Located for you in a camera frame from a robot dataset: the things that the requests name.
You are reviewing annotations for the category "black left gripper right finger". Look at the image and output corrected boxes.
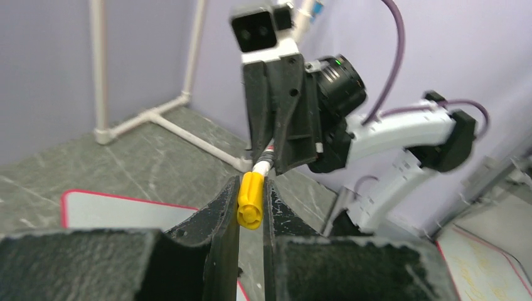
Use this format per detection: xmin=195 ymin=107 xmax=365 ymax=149
xmin=263 ymin=180 xmax=459 ymax=300

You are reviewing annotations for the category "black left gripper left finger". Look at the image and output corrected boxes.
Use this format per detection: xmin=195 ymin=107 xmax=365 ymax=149
xmin=1 ymin=176 xmax=240 ymax=300

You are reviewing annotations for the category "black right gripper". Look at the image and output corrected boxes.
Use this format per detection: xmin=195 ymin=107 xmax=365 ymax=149
xmin=243 ymin=54 xmax=367 ymax=175

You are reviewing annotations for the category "yellow whiteboard marker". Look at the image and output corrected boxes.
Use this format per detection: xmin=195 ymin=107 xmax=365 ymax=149
xmin=252 ymin=139 xmax=275 ymax=176

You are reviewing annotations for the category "yellow marker cap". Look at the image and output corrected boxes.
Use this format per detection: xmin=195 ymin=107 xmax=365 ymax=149
xmin=237 ymin=172 xmax=265 ymax=230

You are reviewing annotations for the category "red-framed whiteboard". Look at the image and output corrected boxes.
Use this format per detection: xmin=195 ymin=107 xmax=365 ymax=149
xmin=436 ymin=226 xmax=531 ymax=301
xmin=61 ymin=186 xmax=248 ymax=300

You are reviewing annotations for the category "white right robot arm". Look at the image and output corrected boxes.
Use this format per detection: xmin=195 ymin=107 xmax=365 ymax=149
xmin=237 ymin=53 xmax=479 ymax=236

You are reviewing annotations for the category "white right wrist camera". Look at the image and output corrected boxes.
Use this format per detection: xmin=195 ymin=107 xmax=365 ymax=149
xmin=230 ymin=1 xmax=299 ymax=65

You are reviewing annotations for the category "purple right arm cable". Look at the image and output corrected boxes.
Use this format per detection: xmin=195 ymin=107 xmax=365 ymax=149
xmin=353 ymin=0 xmax=491 ymax=196

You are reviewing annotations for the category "white PVC pipe frame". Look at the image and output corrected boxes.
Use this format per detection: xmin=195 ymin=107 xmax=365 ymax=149
xmin=88 ymin=0 xmax=325 ymax=173

